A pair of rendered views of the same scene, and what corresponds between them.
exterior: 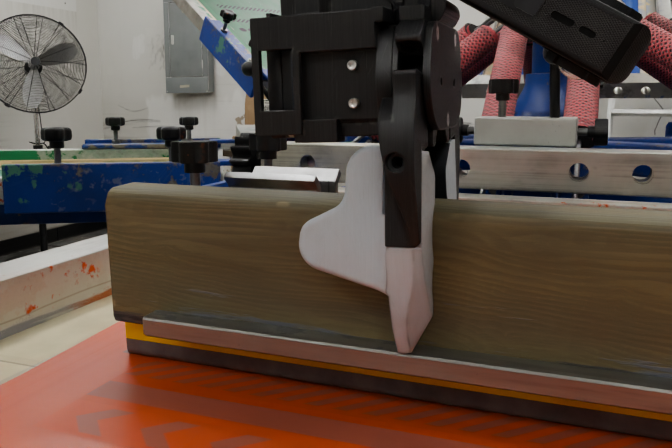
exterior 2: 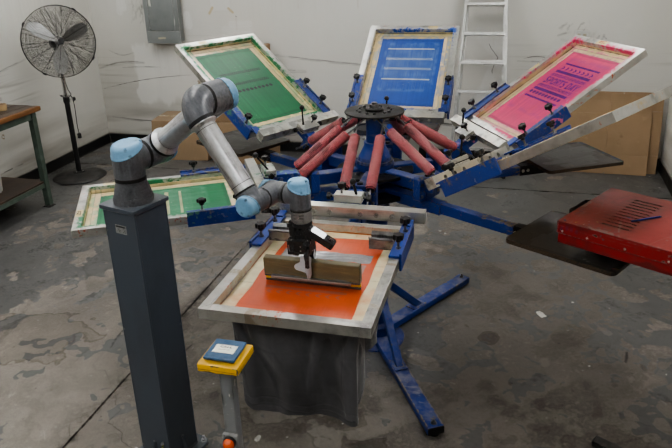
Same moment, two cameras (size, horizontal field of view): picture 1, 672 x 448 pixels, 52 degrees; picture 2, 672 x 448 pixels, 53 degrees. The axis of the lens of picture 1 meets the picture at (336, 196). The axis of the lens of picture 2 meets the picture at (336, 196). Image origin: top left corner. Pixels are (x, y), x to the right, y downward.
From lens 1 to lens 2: 2.07 m
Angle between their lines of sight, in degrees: 14
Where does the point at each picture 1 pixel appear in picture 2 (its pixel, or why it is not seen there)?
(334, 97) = (298, 250)
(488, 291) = (318, 271)
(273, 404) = (291, 286)
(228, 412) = (286, 287)
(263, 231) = (288, 263)
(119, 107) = (110, 52)
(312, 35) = (295, 243)
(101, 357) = (262, 280)
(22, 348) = (248, 279)
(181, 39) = (156, 2)
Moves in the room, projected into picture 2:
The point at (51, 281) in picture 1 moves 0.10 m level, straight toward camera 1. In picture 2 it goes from (246, 266) to (257, 277)
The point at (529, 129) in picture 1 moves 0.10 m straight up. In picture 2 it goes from (348, 198) to (348, 176)
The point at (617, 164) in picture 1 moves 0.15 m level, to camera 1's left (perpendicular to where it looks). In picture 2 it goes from (369, 212) to (334, 214)
